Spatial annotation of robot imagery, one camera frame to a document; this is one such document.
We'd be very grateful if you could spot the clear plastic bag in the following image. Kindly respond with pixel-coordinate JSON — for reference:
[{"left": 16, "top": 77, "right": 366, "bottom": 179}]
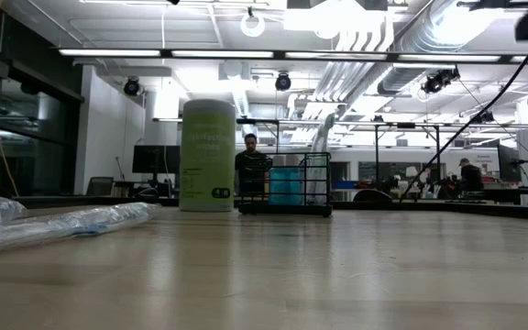
[{"left": 0, "top": 201, "right": 162, "bottom": 256}]

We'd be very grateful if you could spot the person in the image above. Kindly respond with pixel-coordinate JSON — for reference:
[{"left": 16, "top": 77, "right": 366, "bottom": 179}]
[
  {"left": 457, "top": 158, "right": 485, "bottom": 193},
  {"left": 234, "top": 132, "right": 270, "bottom": 196}
]

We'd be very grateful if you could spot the green disinfecting wipes canister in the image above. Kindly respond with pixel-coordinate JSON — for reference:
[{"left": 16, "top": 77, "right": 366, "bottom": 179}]
[{"left": 180, "top": 99, "right": 237, "bottom": 213}]

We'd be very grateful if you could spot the black computer monitor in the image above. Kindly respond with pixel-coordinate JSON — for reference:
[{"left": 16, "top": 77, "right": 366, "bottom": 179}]
[
  {"left": 497, "top": 144, "right": 522, "bottom": 183},
  {"left": 131, "top": 145, "right": 182, "bottom": 174}
]

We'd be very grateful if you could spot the black overhead light bar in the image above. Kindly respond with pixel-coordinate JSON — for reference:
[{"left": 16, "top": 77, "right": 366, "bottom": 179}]
[{"left": 60, "top": 47, "right": 528, "bottom": 64}]

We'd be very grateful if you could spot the dark office chair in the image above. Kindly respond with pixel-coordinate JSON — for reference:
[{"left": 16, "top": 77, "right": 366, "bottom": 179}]
[{"left": 85, "top": 176, "right": 115, "bottom": 197}]

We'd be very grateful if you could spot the tall black metal frame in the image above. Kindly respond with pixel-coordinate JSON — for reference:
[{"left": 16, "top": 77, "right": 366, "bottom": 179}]
[{"left": 236, "top": 117, "right": 442, "bottom": 203}]

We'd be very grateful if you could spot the black wire basket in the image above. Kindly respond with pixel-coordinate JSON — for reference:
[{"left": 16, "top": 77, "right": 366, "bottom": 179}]
[{"left": 238, "top": 151, "right": 335, "bottom": 218}]

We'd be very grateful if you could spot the black ceiling camera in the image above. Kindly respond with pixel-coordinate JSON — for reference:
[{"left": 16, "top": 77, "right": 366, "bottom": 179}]
[
  {"left": 468, "top": 111, "right": 497, "bottom": 125},
  {"left": 124, "top": 76, "right": 144, "bottom": 97},
  {"left": 422, "top": 67, "right": 461, "bottom": 94},
  {"left": 274, "top": 71, "right": 292, "bottom": 92}
]

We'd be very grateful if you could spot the white ring light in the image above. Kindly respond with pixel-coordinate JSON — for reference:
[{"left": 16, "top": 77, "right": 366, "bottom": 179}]
[{"left": 239, "top": 9, "right": 267, "bottom": 39}]

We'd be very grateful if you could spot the black aluminium table frame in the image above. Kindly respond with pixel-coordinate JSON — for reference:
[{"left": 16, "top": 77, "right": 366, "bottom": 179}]
[{"left": 14, "top": 195, "right": 528, "bottom": 219}]

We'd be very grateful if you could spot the silver ventilation duct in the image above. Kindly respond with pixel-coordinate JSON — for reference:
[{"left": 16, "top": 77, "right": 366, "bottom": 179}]
[{"left": 376, "top": 0, "right": 499, "bottom": 95}]

